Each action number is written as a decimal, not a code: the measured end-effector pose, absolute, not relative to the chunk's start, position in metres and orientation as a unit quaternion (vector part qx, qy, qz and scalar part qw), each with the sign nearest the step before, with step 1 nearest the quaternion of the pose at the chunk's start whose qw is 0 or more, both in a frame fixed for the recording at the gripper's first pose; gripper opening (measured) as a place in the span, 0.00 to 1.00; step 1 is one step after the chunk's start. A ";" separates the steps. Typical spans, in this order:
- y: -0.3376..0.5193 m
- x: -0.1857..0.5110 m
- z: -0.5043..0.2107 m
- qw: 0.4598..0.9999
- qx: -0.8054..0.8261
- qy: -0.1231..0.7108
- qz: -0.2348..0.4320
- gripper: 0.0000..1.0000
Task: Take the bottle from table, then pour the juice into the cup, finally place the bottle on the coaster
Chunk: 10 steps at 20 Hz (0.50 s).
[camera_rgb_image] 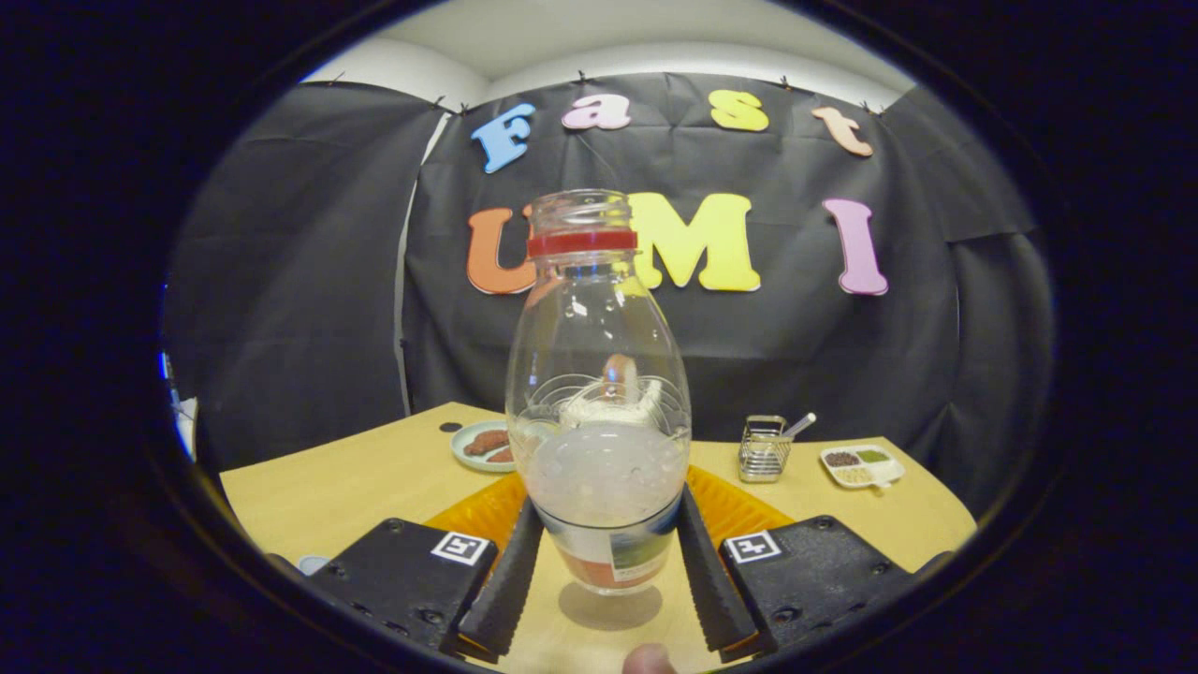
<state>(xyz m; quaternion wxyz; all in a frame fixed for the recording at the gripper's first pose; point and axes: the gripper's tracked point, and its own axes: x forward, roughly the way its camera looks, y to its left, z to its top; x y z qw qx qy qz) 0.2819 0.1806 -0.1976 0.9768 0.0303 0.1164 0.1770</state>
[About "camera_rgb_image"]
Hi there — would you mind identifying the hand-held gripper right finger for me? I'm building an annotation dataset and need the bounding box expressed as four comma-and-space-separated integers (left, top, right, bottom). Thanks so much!
676, 465, 918, 661

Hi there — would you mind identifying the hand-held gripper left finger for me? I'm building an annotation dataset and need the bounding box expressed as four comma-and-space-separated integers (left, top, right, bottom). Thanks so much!
304, 471, 547, 661

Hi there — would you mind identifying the round brown coaster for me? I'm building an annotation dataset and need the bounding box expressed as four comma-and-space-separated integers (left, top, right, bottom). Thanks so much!
559, 580, 664, 632

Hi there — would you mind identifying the clear plastic juice bottle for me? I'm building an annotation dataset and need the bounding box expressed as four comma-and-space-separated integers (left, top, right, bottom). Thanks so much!
505, 189, 692, 596

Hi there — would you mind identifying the pale green plate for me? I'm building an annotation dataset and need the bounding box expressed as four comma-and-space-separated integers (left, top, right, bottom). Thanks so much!
450, 419, 525, 474

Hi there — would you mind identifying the wooden table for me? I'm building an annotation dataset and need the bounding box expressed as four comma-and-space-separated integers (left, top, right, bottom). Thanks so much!
220, 403, 979, 674

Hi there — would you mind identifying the white divided condiment tray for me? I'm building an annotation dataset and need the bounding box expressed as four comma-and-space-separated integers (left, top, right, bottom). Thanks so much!
820, 444, 906, 491

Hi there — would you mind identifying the white toaster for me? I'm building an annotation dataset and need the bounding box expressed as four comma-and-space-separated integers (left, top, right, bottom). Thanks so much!
560, 377, 667, 430

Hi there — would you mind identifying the brown bread slice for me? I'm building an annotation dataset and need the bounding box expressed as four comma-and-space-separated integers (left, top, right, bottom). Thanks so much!
604, 354, 641, 402

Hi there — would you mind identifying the metal wire holder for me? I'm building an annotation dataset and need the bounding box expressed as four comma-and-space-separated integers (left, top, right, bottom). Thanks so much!
738, 415, 793, 484

